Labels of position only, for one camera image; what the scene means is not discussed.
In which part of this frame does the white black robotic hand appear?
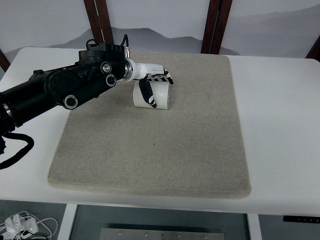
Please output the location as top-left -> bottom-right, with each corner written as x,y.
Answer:
121,58 -> 174,109

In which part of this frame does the white cup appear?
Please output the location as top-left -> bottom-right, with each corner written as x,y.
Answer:
133,81 -> 170,110

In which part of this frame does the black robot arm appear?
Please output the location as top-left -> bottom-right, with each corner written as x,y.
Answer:
0,35 -> 129,135

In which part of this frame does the beige felt mat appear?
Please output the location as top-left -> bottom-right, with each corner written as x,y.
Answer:
48,52 -> 252,199

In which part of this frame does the white table leg left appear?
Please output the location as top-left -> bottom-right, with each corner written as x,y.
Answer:
57,203 -> 78,240

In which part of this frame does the white table leg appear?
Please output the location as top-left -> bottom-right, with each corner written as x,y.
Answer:
57,203 -> 78,240
247,213 -> 262,240

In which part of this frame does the white table leg right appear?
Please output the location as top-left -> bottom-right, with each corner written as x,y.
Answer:
247,213 -> 262,240

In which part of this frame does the black control panel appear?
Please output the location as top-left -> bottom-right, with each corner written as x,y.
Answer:
283,215 -> 320,224

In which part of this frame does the left brown wooden post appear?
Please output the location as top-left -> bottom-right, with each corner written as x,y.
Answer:
83,0 -> 114,44

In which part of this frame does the brown wooden post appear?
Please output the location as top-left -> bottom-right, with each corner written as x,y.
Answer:
83,0 -> 114,44
200,0 -> 233,55

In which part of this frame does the right brown wooden post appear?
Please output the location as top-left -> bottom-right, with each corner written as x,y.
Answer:
200,0 -> 233,55

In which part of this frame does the black sleeved cable loop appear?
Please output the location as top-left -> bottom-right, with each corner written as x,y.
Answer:
0,132 -> 35,171

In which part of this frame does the brown post far left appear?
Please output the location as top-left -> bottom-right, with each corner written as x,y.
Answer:
0,50 -> 11,72

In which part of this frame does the brown post far right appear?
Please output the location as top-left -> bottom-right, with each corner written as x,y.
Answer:
305,36 -> 320,62

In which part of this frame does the white charger with cables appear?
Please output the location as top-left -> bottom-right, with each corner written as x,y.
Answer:
0,211 -> 59,240

